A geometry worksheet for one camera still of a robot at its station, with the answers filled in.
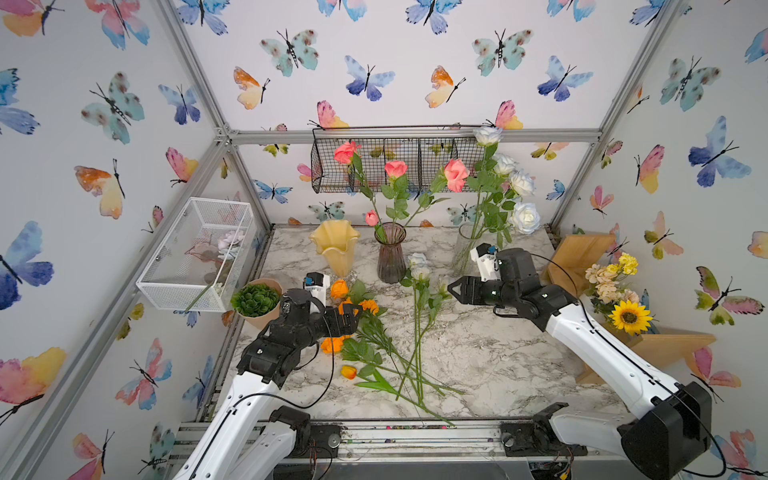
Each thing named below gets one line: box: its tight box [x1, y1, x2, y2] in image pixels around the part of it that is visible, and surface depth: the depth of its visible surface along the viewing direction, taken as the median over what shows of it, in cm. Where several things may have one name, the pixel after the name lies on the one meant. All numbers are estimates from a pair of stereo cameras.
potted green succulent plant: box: [230, 278, 283, 329], surface depth 86 cm
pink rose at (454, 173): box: [404, 158, 470, 227], surface depth 78 cm
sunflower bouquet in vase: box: [585, 252, 653, 336], surface depth 75 cm
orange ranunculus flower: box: [320, 336, 345, 354], surface depth 88 cm
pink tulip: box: [365, 209, 387, 244], surface depth 82 cm
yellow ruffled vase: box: [309, 220, 361, 277], surface depth 95 cm
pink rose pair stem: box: [334, 141, 410, 229], surface depth 89 cm
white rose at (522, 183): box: [495, 169, 536, 241], surface depth 82 cm
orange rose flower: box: [331, 279, 349, 299], surface depth 100 cm
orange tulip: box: [341, 364, 421, 409], surface depth 84 cm
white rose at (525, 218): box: [509, 202, 541, 235], surface depth 75 cm
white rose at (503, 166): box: [493, 153, 519, 204], surface depth 86 cm
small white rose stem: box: [400, 253, 431, 402], surface depth 100 cm
